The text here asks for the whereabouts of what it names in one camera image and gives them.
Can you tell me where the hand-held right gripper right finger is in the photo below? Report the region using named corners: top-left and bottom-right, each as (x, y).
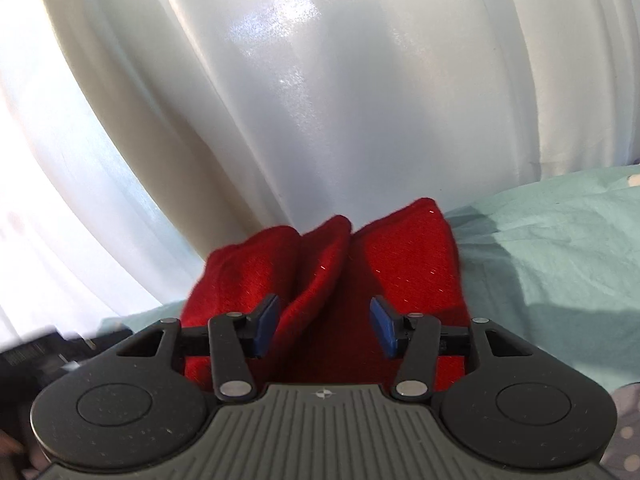
top-left (369, 296), bottom-right (527, 404)

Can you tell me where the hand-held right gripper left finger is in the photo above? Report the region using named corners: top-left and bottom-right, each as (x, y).
top-left (117, 294), bottom-right (280, 404)

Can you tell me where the red knit cardigan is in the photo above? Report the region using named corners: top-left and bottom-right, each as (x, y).
top-left (180, 198), bottom-right (472, 394)

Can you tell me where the light blue printed bed sheet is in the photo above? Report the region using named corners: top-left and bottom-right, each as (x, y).
top-left (100, 162), bottom-right (640, 480)

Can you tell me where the white curtain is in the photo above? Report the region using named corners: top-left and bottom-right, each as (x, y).
top-left (0, 0), bottom-right (640, 343)

